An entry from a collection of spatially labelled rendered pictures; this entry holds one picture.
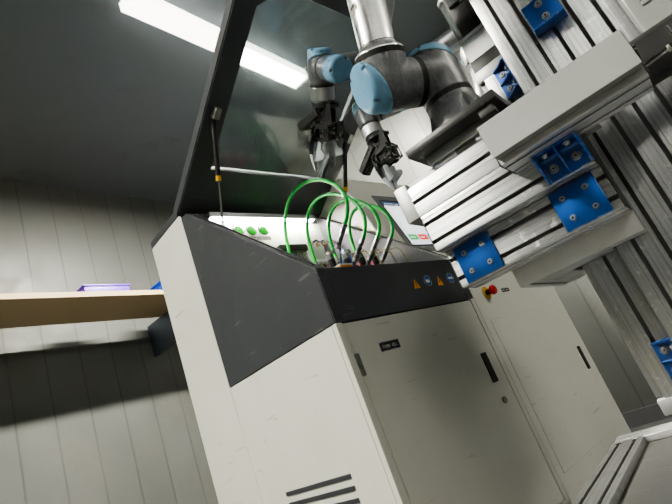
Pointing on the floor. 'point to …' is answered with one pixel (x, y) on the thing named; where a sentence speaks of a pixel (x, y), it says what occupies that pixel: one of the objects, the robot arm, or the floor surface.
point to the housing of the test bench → (204, 369)
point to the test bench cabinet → (326, 427)
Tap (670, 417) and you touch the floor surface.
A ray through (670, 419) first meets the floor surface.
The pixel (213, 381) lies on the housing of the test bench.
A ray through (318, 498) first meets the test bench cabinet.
